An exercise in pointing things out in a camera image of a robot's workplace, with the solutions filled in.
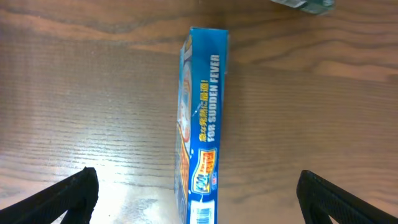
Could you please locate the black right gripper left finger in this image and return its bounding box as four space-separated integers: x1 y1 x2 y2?
1 167 99 224

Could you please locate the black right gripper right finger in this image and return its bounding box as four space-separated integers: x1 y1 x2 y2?
296 170 397 224

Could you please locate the blue Kool Fever box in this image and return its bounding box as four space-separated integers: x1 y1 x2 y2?
174 27 229 224

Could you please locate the dark green small box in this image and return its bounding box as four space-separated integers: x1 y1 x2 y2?
271 0 335 15

